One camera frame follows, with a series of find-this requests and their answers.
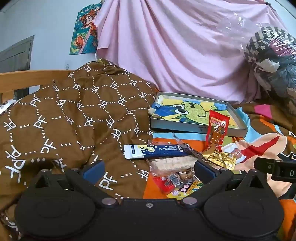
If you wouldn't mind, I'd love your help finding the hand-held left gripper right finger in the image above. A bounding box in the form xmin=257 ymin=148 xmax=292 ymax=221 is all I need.
xmin=179 ymin=160 xmax=270 ymax=207

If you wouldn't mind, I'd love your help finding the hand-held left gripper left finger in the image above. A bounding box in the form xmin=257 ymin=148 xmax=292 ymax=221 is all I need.
xmin=28 ymin=160 xmax=118 ymax=208

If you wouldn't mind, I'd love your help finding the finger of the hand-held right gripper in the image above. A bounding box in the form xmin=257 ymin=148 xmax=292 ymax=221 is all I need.
xmin=254 ymin=157 xmax=277 ymax=175

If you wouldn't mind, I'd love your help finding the clear nut snack packet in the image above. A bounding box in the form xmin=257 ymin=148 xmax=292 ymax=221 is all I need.
xmin=168 ymin=169 xmax=197 ymax=186

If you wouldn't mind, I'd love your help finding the yellow candy packet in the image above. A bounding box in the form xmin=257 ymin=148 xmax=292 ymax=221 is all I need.
xmin=166 ymin=179 xmax=205 ymax=201

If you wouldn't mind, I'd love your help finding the clear rice cracker packet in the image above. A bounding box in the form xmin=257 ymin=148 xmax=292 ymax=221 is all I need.
xmin=148 ymin=155 xmax=199 ymax=174

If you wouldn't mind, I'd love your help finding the dark blue snack packet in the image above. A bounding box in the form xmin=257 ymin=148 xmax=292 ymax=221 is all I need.
xmin=124 ymin=141 xmax=192 ymax=160

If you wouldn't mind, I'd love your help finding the red snack packet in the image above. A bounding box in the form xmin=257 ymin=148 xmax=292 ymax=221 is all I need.
xmin=206 ymin=109 xmax=230 ymax=151

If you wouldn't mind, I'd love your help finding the grey tray with cartoon drawing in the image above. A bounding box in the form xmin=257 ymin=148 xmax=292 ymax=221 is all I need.
xmin=148 ymin=91 xmax=249 ymax=138

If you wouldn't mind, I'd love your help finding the gold foil snack packet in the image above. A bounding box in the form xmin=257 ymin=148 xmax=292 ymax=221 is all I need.
xmin=201 ymin=144 xmax=237 ymax=171

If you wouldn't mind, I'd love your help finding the colourful printed bed sheet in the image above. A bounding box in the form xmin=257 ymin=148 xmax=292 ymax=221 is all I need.
xmin=143 ymin=102 xmax=296 ymax=241

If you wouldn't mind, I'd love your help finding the small red candy packet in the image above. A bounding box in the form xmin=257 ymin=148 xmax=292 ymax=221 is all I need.
xmin=151 ymin=175 xmax=178 ymax=193

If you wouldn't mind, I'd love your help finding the brown patterned quilt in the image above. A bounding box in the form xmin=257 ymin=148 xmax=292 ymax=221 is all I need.
xmin=0 ymin=59 xmax=162 ymax=241

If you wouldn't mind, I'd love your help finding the clear bag of clothes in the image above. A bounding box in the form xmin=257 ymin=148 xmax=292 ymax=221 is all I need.
xmin=217 ymin=16 xmax=296 ymax=109

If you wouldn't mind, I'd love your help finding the white patterned cloth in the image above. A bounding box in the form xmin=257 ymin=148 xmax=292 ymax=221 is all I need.
xmin=0 ymin=98 xmax=18 ymax=116

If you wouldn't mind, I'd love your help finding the pink hanging cloth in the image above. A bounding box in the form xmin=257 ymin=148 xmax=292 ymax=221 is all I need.
xmin=94 ymin=0 xmax=278 ymax=105

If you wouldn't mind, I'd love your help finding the grey door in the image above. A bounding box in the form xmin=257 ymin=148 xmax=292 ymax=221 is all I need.
xmin=0 ymin=35 xmax=35 ymax=71

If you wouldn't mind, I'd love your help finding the cartoon wall poster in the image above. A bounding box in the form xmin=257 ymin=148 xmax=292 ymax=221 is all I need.
xmin=69 ymin=0 xmax=104 ymax=55

